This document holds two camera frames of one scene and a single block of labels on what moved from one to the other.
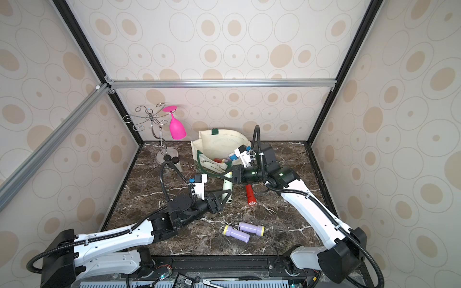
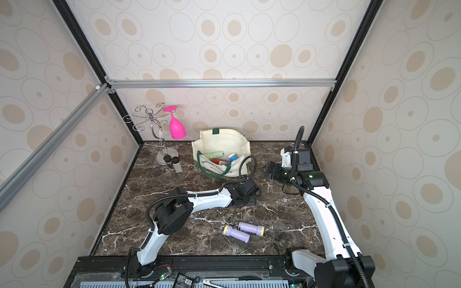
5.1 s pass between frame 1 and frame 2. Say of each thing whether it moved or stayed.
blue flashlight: stayed
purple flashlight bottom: stayed
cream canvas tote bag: stayed
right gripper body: moved
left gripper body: moved
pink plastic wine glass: stayed
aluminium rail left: stayed
